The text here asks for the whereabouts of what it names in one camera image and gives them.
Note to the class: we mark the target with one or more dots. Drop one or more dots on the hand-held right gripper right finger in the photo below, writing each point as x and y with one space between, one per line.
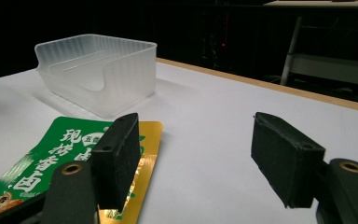
287 161

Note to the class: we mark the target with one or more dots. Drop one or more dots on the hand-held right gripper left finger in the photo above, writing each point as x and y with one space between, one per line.
115 161

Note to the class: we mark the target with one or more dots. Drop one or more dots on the green and gold snack packet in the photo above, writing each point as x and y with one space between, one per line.
43 155

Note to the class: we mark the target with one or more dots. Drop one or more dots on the translucent plastic container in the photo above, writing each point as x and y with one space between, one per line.
99 74

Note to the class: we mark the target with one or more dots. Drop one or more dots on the metal stand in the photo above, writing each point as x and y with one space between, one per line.
323 62

